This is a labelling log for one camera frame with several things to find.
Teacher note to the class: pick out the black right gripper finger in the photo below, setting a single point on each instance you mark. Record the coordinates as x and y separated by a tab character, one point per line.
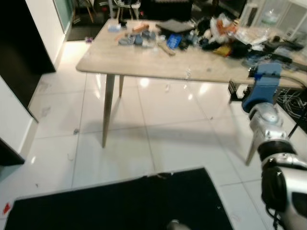
232	89

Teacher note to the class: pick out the yellow packet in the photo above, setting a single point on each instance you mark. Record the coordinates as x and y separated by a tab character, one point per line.
221	50

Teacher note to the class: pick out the clear plastic bag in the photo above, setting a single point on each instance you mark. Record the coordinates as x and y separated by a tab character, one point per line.
225	25

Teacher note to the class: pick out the blue printed box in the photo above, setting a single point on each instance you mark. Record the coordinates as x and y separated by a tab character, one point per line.
174	41

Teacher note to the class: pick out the wooden stick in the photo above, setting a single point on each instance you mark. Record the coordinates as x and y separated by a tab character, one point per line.
166	48

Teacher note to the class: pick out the clear water jug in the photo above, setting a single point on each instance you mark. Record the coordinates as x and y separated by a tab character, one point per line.
270	17

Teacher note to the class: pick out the light wooden table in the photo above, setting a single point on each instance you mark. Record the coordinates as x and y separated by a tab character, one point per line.
144	62

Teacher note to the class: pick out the grey blue device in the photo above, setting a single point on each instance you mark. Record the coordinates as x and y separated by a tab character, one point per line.
136	39

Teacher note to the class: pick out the orange block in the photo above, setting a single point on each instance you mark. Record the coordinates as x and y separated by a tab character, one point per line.
140	28

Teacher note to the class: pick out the grey robot leg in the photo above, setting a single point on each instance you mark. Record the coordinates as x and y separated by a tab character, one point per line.
178	226

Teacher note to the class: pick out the black floor mat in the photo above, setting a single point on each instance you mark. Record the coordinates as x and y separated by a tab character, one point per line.
120	206

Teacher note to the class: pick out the white cabinet with black base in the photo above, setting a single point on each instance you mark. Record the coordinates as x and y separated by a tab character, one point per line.
12	120

